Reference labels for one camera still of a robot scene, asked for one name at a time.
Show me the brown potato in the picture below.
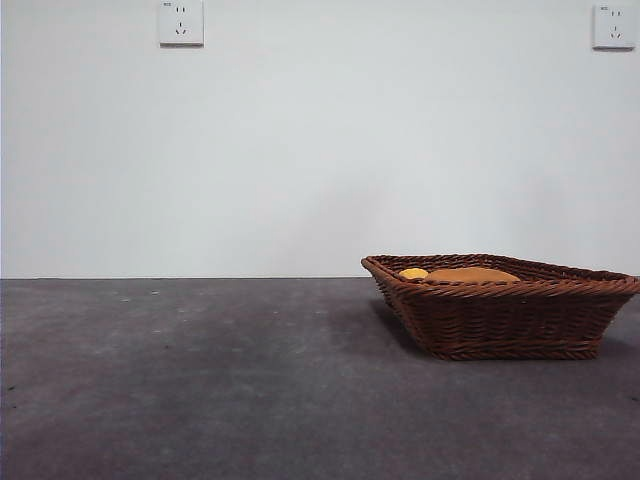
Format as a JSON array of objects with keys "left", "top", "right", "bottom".
[{"left": 423, "top": 266, "right": 521, "bottom": 285}]

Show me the white wall socket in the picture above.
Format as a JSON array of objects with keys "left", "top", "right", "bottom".
[
  {"left": 159, "top": 0, "right": 205, "bottom": 49},
  {"left": 592, "top": 3, "right": 630, "bottom": 51}
]

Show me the brown wicker basket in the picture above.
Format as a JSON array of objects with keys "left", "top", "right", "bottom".
[{"left": 360, "top": 253, "right": 640, "bottom": 362}]

